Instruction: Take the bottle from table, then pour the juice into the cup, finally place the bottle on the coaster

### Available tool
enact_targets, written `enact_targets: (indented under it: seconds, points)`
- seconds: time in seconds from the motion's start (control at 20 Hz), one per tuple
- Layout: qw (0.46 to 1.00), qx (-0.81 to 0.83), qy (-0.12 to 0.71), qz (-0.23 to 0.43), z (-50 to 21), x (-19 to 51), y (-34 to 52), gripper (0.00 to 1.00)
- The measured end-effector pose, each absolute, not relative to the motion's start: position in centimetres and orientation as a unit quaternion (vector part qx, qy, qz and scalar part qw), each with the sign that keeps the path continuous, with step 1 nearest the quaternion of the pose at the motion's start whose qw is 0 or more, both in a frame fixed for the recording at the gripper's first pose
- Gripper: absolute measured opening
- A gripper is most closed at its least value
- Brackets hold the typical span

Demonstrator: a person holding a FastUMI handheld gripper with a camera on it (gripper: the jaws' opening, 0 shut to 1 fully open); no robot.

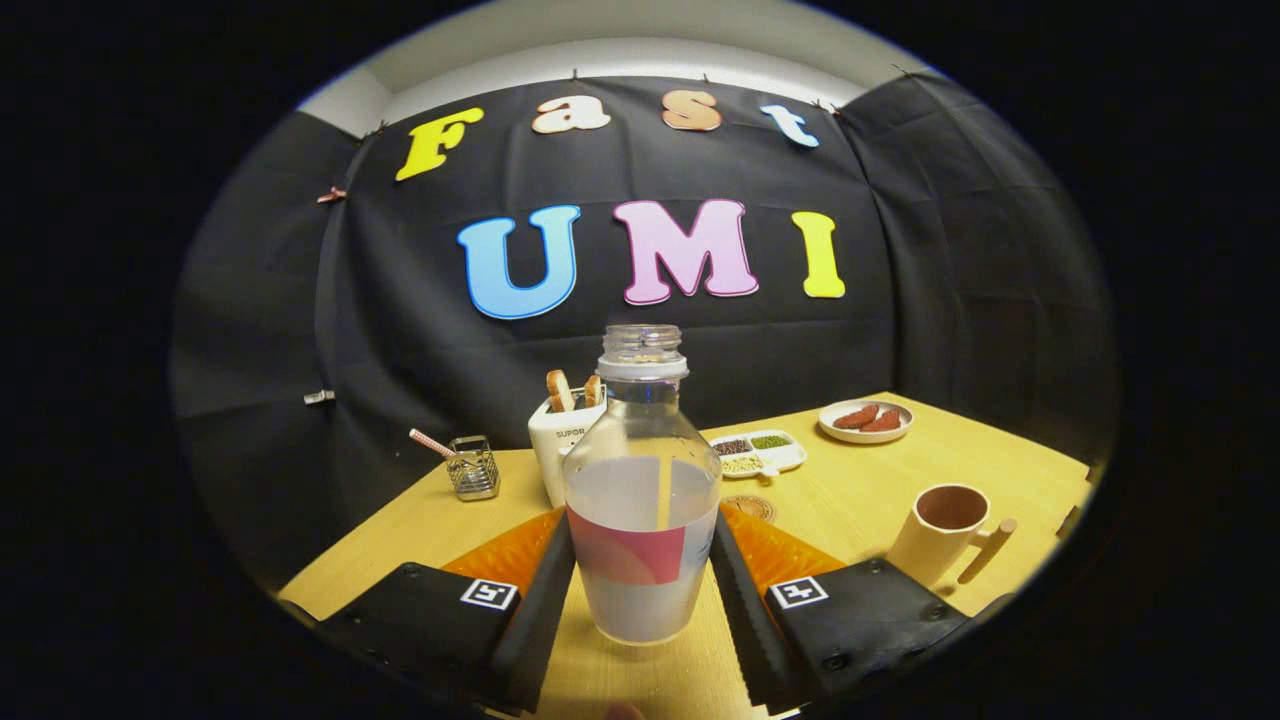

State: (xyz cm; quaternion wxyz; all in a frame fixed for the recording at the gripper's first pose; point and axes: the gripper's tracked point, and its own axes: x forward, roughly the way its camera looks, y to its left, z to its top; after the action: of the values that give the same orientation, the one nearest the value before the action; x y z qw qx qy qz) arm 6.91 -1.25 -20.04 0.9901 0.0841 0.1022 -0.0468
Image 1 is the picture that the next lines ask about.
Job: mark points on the copper cloth clip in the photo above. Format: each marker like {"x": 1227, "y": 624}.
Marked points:
{"x": 331, "y": 195}

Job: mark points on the wooden table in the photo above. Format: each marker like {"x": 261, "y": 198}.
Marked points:
{"x": 850, "y": 480}

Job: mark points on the toast slice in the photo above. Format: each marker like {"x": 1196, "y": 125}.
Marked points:
{"x": 560, "y": 390}
{"x": 593, "y": 391}

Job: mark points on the round wooden coaster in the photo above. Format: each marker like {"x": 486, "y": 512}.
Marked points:
{"x": 752, "y": 508}

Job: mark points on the white divided dish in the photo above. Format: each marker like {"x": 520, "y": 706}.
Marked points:
{"x": 785, "y": 458}

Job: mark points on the black backdrop cloth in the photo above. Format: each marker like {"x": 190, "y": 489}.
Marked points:
{"x": 400, "y": 330}

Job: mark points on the white toaster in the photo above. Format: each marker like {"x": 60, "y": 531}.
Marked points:
{"x": 550, "y": 450}

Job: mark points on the white cloth clip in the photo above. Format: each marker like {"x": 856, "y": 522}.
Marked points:
{"x": 319, "y": 397}

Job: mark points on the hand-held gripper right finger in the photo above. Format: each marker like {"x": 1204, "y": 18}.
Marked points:
{"x": 745, "y": 620}

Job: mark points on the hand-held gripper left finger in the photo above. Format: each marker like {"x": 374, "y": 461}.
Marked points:
{"x": 540, "y": 620}

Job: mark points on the clear juice bottle red label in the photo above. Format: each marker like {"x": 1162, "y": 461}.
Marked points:
{"x": 640, "y": 600}

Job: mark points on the white round plate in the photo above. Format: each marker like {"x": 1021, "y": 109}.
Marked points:
{"x": 900, "y": 432}

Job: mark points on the red sausage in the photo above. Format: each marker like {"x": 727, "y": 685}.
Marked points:
{"x": 884, "y": 422}
{"x": 853, "y": 418}

